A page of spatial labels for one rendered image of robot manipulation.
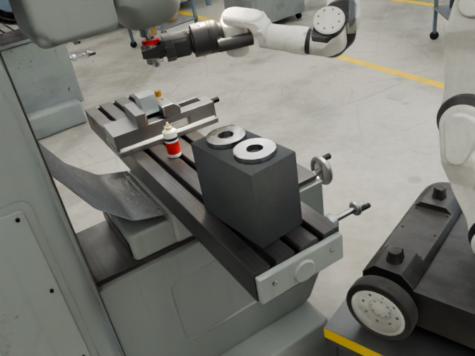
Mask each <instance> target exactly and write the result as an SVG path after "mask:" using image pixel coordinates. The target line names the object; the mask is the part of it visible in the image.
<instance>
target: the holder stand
mask: <svg viewBox="0 0 475 356"><path fill-rule="evenodd" d="M191 147H192V152H193V156H194V161H195V165H196V169H197V174H198V178H199V183H200V187H201V192H202V196H203V200H204V205H205V209H206V210H207V211H208V212H210V213H211V214H213V215H214V216H216V217H217V218H219V219H220V220H222V221H223V222H224V223H226V224H227V225H229V226H231V227H232V228H233V229H235V230H236V231H238V232H239V233H240V234H242V235H244V236H245V237H246V238H248V239H249V240H251V241H252V242H254V243H255V244H257V245H258V246H259V247H261V248H265V247H267V246H268V245H270V244H271V243H272V242H274V241H276V240H277V239H279V238H280V237H282V236H284V235H285V234H286V233H288V232H290V231H291V230H293V229H294V228H296V227H297V226H299V225H300V224H302V223H303V219H302V212H301V204H300V191H299V183H298V169H297V162H296V154H295V151H294V150H291V149H289V148H286V147H284V146H281V145H279V144H277V143H274V142H273V141H272V140H269V139H266V138H263V137H261V136H258V135H257V134H254V133H252V132H249V131H247V130H244V129H243V128H242V127H239V126H236V125H233V124H230V125H228V126H222V127H220V128H217V129H214V130H213V131H211V132H209V133H208V134H207V135H206V136H205V137H203V138H200V139H199V140H197V141H195V142H192V143H191Z"/></svg>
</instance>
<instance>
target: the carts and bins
mask: <svg viewBox="0 0 475 356"><path fill-rule="evenodd" d="M190 1H191V5H192V12H193V16H188V15H182V14H176V16H175V17H174V18H172V19H171V20H169V21H168V22H166V23H164V24H162V25H159V26H158V27H157V30H161V33H164V32H167V31H166V30H167V29H170V28H173V27H175V26H178V25H181V24H183V23H187V22H189V21H191V20H194V22H195V23H196V22H198V17H197V11H196V7H195V3H194V0H190ZM453 3H454V0H450V4H445V5H440V6H439V5H438V0H434V7H433V31H432V32H431V33H430V38H431V39H432V40H436V39H437V38H438V36H439V34H438V32H437V20H438V13H439V14H440V15H441V16H443V17H444V18H445V19H446V20H448V19H449V16H450V12H451V9H452V5H453ZM128 31H129V36H130V39H131V43H130V45H131V47H133V48H135V47H136V46H137V43H136V42H135V41H134V37H133V34H132V31H131V30H130V29H128Z"/></svg>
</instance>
